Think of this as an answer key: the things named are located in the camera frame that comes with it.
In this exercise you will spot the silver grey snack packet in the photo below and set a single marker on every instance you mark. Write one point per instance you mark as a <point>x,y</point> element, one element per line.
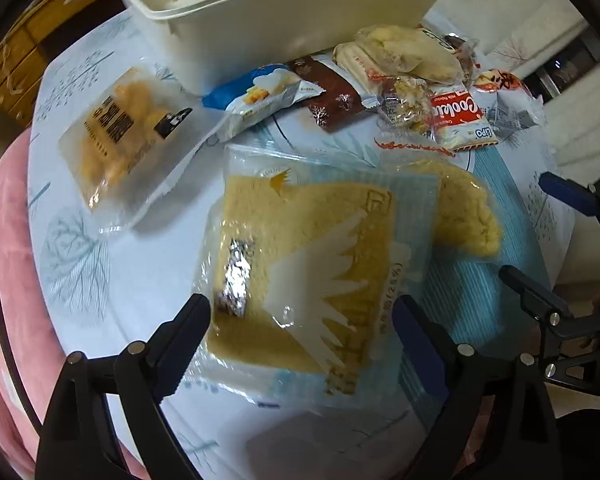
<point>517,112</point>

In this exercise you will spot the clear nut candy packet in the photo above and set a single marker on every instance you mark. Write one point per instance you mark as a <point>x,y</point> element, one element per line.
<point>405,100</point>

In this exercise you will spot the red cookie packet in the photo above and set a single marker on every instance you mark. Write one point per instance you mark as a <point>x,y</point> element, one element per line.
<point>455,115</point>

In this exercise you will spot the wooden desk with drawers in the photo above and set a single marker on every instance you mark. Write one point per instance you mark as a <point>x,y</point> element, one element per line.
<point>20,50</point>

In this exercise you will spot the yellow cake packet red print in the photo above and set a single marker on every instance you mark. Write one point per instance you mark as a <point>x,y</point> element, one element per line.
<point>465,205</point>

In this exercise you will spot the brown snack packet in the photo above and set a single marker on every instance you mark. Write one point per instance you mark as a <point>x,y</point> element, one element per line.
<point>330,95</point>

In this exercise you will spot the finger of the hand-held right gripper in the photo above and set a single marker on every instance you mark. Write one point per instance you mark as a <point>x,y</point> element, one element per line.
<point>565,191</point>
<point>530,292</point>

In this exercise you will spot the white plastic storage bin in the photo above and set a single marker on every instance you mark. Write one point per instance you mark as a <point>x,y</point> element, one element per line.
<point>280,25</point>

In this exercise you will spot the orange white snack packet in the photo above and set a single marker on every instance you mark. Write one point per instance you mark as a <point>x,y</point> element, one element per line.
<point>500,82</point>

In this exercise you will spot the blue white snack packet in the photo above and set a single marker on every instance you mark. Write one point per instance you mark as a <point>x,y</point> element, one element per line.
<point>260,90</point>

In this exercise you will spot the clear packet with black label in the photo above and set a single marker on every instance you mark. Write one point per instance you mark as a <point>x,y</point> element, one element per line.
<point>115,135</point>

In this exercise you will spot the pink blanket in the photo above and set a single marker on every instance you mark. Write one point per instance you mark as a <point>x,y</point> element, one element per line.
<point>10,260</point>

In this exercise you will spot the large sponge cake packet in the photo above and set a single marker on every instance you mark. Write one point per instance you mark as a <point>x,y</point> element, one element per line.
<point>290,240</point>

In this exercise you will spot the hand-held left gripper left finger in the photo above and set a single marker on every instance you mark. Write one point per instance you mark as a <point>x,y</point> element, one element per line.
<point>185,342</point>

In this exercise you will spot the clear bread packet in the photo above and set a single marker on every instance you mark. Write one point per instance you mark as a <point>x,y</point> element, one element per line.
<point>420,55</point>

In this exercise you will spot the beige biscuit pack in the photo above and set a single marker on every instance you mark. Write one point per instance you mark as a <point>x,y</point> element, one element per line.
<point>355,60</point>

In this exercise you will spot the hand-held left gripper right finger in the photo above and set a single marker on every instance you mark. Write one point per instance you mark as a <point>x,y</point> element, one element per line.
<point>415,340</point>

